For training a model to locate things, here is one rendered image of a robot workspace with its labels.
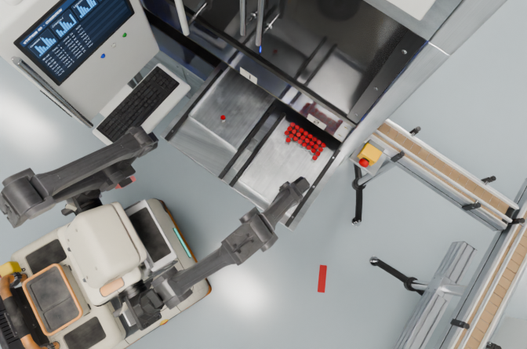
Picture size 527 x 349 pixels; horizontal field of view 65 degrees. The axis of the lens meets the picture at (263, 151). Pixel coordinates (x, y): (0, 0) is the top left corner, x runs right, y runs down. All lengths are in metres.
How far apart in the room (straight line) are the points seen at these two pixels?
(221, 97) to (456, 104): 1.81
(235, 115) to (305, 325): 1.38
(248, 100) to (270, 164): 0.30
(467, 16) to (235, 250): 0.73
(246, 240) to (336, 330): 1.66
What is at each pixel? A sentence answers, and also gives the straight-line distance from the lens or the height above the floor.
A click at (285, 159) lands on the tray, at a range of 1.78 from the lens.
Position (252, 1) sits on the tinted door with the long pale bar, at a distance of 1.31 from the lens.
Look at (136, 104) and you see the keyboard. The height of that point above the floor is 0.83.
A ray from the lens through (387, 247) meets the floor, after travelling 2.75.
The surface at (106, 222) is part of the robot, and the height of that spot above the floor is 1.35.
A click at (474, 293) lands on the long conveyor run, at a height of 0.92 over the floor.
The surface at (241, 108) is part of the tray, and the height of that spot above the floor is 0.88.
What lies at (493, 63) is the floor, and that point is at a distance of 3.42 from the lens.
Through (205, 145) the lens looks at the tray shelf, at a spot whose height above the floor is 0.88.
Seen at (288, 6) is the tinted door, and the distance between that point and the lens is 1.21.
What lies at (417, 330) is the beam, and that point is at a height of 0.55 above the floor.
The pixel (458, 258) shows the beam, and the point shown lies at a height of 0.54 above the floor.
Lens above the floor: 2.60
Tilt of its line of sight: 75 degrees down
